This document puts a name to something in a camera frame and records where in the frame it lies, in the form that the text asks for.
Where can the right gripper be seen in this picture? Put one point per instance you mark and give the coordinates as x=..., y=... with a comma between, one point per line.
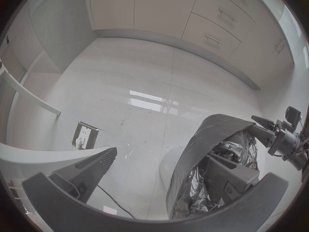
x=287, y=142

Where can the white trash bin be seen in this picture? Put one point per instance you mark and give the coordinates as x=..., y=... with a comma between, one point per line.
x=169, y=168

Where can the beige cabinet unit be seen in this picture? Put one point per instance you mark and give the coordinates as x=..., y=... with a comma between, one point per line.
x=157, y=8

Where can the black plastic bag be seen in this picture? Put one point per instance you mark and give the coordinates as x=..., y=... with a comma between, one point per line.
x=190, y=153

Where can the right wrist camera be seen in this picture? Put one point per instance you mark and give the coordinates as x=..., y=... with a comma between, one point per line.
x=293, y=115

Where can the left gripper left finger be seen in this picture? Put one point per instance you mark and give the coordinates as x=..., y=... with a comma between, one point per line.
x=94, y=168

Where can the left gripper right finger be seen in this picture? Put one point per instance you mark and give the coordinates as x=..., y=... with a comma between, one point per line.
x=236, y=177

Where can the grey chair with white legs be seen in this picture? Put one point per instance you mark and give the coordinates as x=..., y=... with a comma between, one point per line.
x=36, y=99

